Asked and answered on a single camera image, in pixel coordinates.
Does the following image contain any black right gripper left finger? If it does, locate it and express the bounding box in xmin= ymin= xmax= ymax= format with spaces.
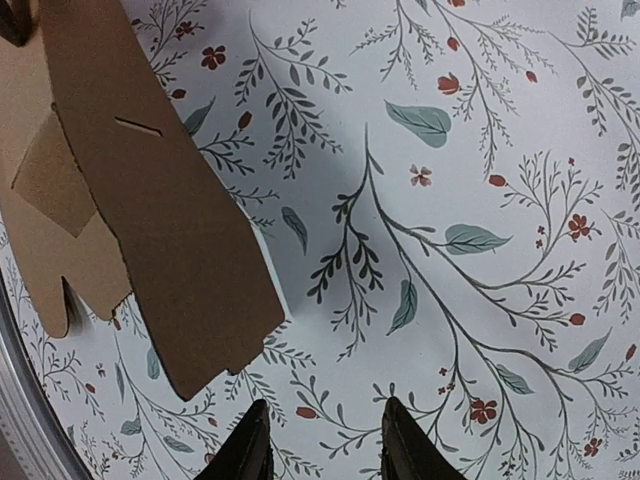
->
xmin=195 ymin=399 xmax=273 ymax=480

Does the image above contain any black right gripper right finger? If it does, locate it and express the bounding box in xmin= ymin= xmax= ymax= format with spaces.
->
xmin=381 ymin=398 xmax=465 ymax=480

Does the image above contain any brown cardboard box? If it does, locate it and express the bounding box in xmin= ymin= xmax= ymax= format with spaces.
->
xmin=1 ymin=1 xmax=284 ymax=400

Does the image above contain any floral patterned table mat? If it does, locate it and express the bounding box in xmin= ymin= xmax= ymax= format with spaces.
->
xmin=1 ymin=1 xmax=639 ymax=479

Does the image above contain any aluminium front rail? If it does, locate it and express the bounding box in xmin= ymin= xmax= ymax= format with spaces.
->
xmin=1 ymin=288 xmax=91 ymax=479

